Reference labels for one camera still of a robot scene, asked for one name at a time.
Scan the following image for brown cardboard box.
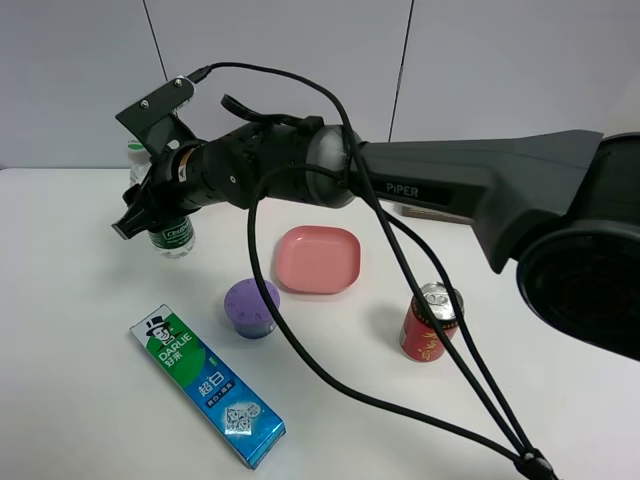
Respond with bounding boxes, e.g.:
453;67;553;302
394;203;472;225

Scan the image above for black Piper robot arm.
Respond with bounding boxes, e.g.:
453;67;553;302
115;117;639;359

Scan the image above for Darlie toothpaste box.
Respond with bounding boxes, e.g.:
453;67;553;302
130;304;286;470

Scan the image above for red drink can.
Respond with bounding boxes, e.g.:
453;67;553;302
399;282;459;363

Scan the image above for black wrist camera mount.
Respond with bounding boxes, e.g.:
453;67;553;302
115;76;196;156

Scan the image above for clear water bottle green label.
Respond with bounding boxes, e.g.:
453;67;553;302
126;140;196;259

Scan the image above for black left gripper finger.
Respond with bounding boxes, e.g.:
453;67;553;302
112;183;160;240

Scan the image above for black cable bundle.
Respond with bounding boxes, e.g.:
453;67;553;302
192;61;561;480

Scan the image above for pink square plate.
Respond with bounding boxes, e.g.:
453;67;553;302
273;225;361;295

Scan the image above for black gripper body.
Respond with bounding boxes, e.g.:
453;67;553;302
147;122;320;224

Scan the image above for purple lidded jar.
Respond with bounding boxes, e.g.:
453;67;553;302
224;278;276;339

